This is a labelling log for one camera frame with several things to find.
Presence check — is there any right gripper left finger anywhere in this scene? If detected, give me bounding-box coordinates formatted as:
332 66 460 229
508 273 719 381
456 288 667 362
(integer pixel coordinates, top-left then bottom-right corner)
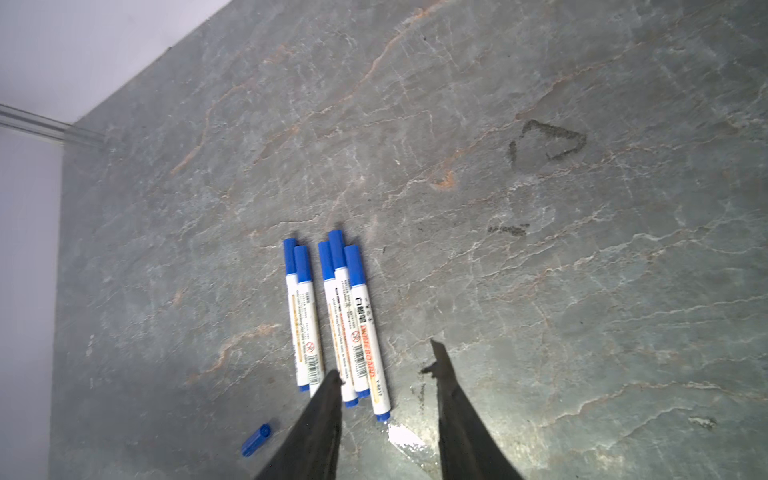
255 370 342 479

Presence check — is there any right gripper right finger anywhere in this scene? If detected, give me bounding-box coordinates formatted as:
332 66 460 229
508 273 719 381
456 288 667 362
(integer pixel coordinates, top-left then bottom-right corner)
421 339 522 480

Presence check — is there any blue pen cap five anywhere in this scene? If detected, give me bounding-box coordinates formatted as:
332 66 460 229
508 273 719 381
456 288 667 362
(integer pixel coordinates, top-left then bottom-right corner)
241 423 272 457

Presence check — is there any whiteboard marker pen four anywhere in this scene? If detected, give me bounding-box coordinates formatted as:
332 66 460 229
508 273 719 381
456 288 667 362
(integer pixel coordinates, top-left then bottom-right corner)
328 230 370 398

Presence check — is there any whiteboard marker pen two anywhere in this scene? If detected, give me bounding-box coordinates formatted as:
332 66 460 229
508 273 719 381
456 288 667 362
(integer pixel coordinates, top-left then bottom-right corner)
293 245 325 396

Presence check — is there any whiteboard marker pen five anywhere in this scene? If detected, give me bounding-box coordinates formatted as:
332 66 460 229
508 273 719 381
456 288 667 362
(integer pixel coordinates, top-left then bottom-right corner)
344 245 392 422

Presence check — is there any whiteboard marker pen three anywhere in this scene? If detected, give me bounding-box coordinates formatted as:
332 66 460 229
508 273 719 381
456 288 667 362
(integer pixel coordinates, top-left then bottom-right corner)
318 241 359 408

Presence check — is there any whiteboard marker pen one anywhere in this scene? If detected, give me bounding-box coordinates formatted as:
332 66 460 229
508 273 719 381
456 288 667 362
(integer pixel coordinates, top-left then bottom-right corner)
283 238 310 392

